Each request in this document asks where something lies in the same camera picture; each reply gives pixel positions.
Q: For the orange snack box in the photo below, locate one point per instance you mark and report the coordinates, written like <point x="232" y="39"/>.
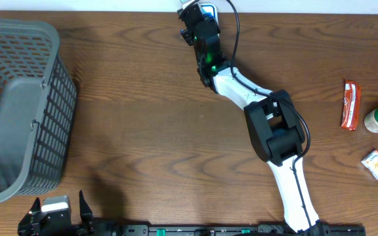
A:
<point x="371" y="163"/>

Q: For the white barcode scanner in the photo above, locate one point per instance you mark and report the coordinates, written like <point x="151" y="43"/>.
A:
<point x="210" y="10"/>

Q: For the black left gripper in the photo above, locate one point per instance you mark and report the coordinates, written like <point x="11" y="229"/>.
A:
<point x="86" y="218"/>

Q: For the red snack packet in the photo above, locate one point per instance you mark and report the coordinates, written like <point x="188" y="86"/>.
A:
<point x="351" y="105"/>

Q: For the teal wet wipes pack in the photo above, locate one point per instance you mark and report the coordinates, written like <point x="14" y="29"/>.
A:
<point x="188" y="3"/>

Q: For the black mounting rail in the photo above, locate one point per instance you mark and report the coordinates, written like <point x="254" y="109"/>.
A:
<point x="112" y="228"/>

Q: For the grey plastic basket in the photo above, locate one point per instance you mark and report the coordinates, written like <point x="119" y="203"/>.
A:
<point x="38" y="99"/>

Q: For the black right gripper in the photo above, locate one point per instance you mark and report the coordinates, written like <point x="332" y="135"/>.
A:
<point x="188" y="35"/>

